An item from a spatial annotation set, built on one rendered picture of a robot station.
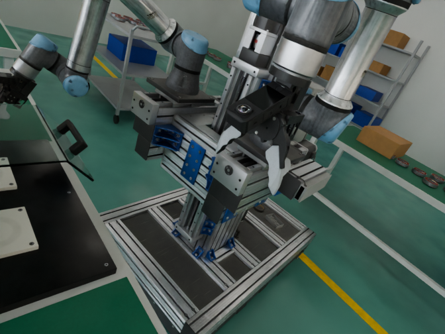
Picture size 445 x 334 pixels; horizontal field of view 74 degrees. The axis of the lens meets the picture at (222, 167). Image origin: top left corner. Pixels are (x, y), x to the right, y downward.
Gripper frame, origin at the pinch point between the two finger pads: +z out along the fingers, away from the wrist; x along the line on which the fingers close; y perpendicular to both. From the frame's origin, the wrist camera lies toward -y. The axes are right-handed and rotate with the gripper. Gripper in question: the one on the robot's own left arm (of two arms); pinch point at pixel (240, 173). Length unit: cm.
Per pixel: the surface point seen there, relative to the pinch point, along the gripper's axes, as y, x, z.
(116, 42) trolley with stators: 147, 278, 47
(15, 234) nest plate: -25, 37, 37
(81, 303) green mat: -19.5, 13.7, 40.2
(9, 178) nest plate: -19, 59, 37
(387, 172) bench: 212, -10, 42
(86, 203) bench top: -3, 44, 40
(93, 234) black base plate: -8.7, 29.3, 38.2
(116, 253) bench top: -5.5, 22.2, 40.4
